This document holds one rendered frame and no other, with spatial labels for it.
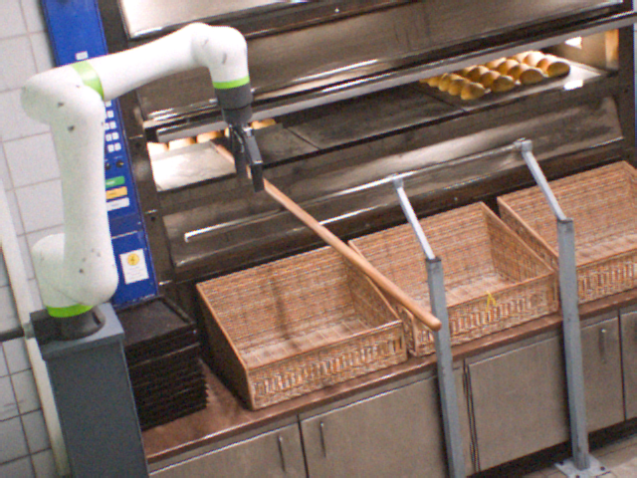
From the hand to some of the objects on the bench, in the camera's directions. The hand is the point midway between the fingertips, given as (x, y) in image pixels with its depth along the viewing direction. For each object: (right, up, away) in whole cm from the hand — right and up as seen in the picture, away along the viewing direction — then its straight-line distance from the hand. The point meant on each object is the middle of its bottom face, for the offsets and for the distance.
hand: (250, 179), depth 319 cm
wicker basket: (+121, -24, +134) cm, 182 cm away
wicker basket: (+13, -55, +97) cm, 113 cm away
